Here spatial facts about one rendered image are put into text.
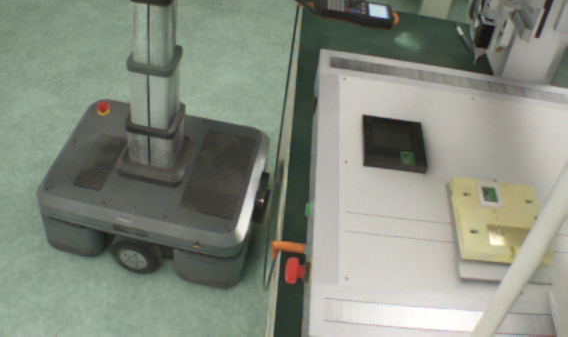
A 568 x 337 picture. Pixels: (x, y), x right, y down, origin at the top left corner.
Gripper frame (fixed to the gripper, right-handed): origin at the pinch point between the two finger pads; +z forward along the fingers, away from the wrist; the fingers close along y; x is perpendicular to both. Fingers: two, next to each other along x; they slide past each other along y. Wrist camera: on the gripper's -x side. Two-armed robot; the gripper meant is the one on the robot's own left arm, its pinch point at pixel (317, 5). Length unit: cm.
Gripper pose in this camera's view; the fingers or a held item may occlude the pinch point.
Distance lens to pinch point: 148.2
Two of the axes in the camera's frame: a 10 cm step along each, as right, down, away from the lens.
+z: 3.9, 7.2, 5.8
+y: 0.7, -6.5, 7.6
